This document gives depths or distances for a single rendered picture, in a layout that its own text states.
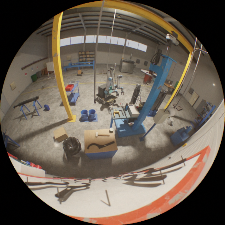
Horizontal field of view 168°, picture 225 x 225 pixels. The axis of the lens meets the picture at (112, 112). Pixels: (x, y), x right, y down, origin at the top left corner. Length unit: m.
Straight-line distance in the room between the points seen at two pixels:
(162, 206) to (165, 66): 1.89
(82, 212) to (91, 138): 1.64
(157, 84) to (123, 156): 2.36
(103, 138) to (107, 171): 1.21
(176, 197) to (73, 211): 0.31
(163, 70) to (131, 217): 1.95
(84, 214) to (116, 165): 2.39
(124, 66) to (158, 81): 8.46
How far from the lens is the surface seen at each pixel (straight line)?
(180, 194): 0.31
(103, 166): 2.58
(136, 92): 2.79
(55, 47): 2.37
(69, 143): 2.32
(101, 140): 1.78
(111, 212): 0.31
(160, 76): 1.89
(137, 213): 0.26
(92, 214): 0.31
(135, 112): 2.18
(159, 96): 3.71
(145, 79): 2.16
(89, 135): 1.85
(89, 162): 2.62
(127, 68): 10.28
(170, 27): 3.50
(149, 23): 6.81
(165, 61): 1.88
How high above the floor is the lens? 2.58
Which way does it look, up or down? 45 degrees down
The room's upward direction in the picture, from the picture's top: 10 degrees clockwise
